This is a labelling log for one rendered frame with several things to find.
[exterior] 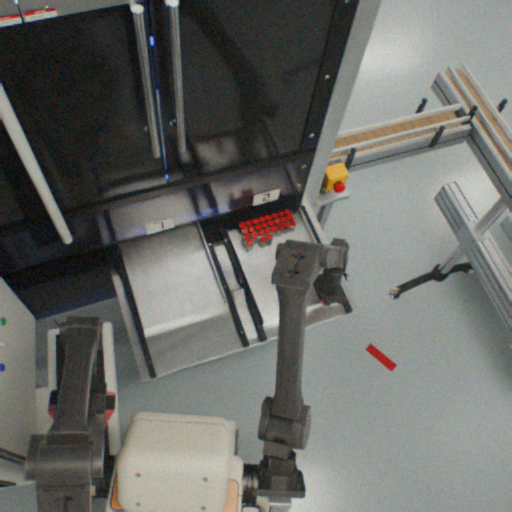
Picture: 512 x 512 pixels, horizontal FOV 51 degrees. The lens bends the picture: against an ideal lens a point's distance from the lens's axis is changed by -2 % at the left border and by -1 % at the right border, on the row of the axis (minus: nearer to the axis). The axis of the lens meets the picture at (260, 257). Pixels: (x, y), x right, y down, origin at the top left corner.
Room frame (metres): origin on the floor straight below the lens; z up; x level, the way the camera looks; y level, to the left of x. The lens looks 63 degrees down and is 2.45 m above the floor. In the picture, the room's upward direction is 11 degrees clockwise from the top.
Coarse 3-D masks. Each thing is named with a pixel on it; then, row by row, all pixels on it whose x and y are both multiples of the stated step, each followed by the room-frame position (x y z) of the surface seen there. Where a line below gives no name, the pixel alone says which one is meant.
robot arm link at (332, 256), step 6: (324, 246) 0.59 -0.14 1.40; (330, 246) 0.64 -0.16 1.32; (336, 246) 0.68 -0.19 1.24; (276, 252) 0.51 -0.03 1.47; (324, 252) 0.52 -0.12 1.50; (330, 252) 0.52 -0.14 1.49; (336, 252) 0.66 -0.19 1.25; (342, 252) 0.69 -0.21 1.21; (276, 258) 0.50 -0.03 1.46; (324, 258) 0.50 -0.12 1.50; (330, 258) 0.52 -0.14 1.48; (336, 258) 0.65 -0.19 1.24; (342, 258) 0.68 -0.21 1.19; (324, 264) 0.49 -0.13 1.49; (330, 264) 0.51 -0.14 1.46; (336, 264) 0.64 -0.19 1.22; (342, 264) 0.67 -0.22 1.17
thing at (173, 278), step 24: (144, 240) 0.77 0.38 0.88; (168, 240) 0.79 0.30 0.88; (192, 240) 0.80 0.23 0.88; (144, 264) 0.69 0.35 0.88; (168, 264) 0.70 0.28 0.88; (192, 264) 0.72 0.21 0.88; (144, 288) 0.61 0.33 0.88; (168, 288) 0.62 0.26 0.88; (192, 288) 0.64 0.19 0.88; (216, 288) 0.65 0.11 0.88; (144, 312) 0.53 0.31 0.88; (168, 312) 0.55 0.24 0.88; (192, 312) 0.56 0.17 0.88
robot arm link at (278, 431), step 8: (272, 416) 0.23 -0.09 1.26; (280, 416) 0.23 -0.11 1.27; (272, 424) 0.21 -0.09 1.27; (280, 424) 0.21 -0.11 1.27; (288, 424) 0.21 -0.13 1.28; (272, 432) 0.19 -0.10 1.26; (280, 432) 0.20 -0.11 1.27; (288, 432) 0.20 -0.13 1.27; (264, 440) 0.18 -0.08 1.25; (272, 440) 0.18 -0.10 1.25; (280, 440) 0.18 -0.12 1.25; (288, 440) 0.18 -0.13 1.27; (264, 448) 0.16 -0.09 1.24; (272, 448) 0.16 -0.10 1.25; (280, 448) 0.17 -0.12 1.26; (288, 448) 0.17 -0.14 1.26; (280, 456) 0.15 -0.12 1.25; (288, 456) 0.15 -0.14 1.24
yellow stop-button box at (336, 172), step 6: (330, 162) 1.10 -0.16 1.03; (336, 162) 1.11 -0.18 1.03; (342, 162) 1.11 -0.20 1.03; (330, 168) 1.08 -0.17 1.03; (336, 168) 1.08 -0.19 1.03; (342, 168) 1.09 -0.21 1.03; (330, 174) 1.06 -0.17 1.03; (336, 174) 1.06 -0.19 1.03; (342, 174) 1.06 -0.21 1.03; (348, 174) 1.07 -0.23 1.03; (324, 180) 1.05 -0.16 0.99; (330, 180) 1.04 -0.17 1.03; (336, 180) 1.05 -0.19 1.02; (342, 180) 1.06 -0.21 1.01; (324, 186) 1.05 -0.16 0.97; (330, 186) 1.04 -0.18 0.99
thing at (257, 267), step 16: (304, 224) 0.94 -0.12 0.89; (240, 240) 0.84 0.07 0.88; (304, 240) 0.88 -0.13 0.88; (240, 256) 0.78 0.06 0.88; (256, 256) 0.79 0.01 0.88; (272, 256) 0.80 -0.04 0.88; (256, 272) 0.73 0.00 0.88; (320, 272) 0.78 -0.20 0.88; (256, 288) 0.68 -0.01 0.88; (272, 288) 0.69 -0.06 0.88; (256, 304) 0.62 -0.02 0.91; (272, 304) 0.64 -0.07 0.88; (320, 304) 0.66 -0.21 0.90; (272, 320) 0.58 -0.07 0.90
